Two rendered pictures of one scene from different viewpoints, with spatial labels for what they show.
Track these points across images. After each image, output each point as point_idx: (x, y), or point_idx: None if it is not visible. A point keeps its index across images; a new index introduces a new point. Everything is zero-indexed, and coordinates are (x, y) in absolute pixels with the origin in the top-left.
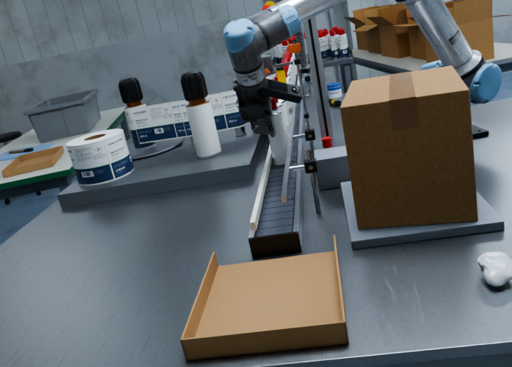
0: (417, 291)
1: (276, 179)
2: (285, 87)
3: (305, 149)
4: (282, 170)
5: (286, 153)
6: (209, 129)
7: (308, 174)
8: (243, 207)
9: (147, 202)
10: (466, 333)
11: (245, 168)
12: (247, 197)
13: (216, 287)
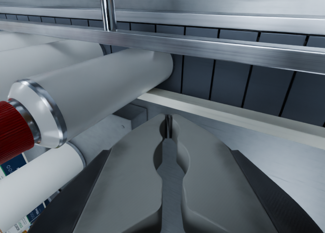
0: None
1: (272, 89)
2: None
3: (43, 4)
4: (209, 67)
5: (154, 54)
6: (40, 180)
7: None
8: (293, 152)
9: (174, 229)
10: None
11: (135, 124)
12: (237, 134)
13: None
